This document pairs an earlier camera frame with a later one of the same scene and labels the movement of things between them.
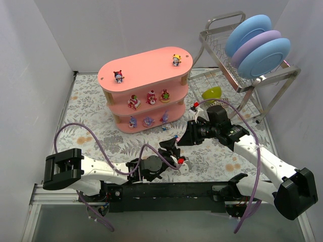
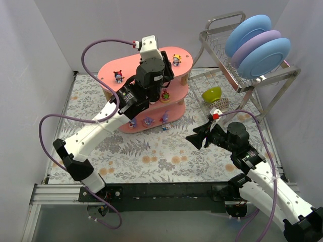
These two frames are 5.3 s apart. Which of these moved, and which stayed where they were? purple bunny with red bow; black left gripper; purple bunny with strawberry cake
Moved: black left gripper
Stayed: purple bunny with red bow; purple bunny with strawberry cake
